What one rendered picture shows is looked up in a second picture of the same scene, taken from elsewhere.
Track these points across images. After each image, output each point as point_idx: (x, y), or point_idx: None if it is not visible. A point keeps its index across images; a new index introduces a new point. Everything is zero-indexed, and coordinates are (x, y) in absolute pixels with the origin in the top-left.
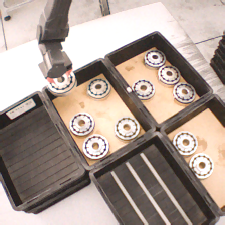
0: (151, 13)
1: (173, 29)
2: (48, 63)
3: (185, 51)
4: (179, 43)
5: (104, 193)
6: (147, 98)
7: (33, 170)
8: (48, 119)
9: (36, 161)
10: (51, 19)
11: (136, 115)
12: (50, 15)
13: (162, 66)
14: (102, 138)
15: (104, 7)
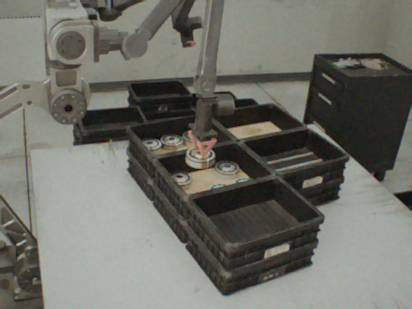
0: (50, 160)
1: (84, 151)
2: (228, 101)
3: (120, 149)
4: (107, 151)
5: (294, 168)
6: None
7: (271, 232)
8: (209, 218)
9: (260, 229)
10: (216, 65)
11: (215, 161)
12: (216, 62)
13: (162, 141)
14: (237, 180)
15: (3, 200)
